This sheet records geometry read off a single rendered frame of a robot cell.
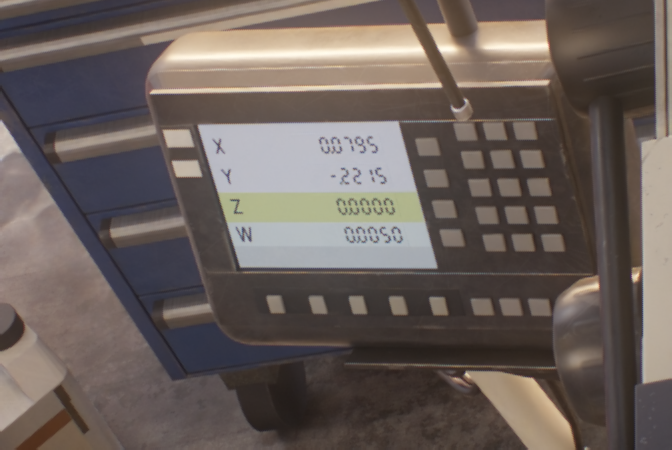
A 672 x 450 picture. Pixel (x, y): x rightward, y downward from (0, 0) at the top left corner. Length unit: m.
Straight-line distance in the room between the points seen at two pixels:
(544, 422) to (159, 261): 1.18
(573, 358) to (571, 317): 0.02
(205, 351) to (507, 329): 1.43
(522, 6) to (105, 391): 0.99
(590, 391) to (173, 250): 2.13
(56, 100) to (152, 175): 0.14
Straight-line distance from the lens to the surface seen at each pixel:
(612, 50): 1.42
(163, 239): 3.52
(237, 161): 2.30
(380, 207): 2.27
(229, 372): 3.76
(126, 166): 3.47
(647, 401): 1.19
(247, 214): 2.32
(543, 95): 2.17
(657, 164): 1.28
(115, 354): 4.04
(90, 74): 3.37
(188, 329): 3.67
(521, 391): 2.46
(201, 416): 3.92
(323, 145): 2.26
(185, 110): 2.30
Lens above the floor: 2.77
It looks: 43 degrees down
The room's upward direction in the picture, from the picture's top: 30 degrees counter-clockwise
